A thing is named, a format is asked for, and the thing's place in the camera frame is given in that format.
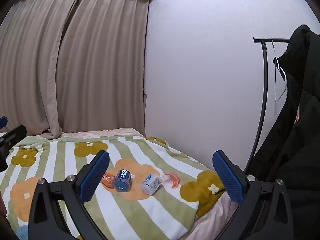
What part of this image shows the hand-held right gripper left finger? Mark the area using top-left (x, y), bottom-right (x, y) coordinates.
top-left (28, 150), bottom-right (110, 240)

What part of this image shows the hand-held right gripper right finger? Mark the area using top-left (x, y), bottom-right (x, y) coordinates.
top-left (212, 150), bottom-right (294, 240)

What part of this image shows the pink transparent cup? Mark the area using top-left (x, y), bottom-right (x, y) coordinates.
top-left (162, 172), bottom-right (181, 189)

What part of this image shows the orange plastic bottle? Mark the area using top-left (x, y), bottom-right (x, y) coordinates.
top-left (101, 172), bottom-right (117, 188)

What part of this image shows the blue plastic bottle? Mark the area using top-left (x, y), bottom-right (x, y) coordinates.
top-left (114, 168), bottom-right (133, 193)

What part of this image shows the pink bed sheet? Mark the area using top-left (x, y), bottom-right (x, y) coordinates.
top-left (0, 127), bottom-right (241, 240)

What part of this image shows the white plastic bottle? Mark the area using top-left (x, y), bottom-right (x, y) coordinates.
top-left (140, 173), bottom-right (163, 195)

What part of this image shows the beige curtain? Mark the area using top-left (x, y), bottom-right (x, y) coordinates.
top-left (0, 0), bottom-right (87, 140)
top-left (55, 0), bottom-right (150, 134)

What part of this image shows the striped floral blanket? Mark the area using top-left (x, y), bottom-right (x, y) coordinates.
top-left (0, 134), bottom-right (227, 240)

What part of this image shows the black jacket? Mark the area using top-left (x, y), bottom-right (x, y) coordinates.
top-left (246, 24), bottom-right (320, 240)

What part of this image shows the black clothes rack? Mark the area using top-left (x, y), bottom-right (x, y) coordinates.
top-left (246, 37), bottom-right (292, 178)

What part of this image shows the white clothes hanger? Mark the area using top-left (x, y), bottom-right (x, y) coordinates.
top-left (271, 37), bottom-right (288, 102)

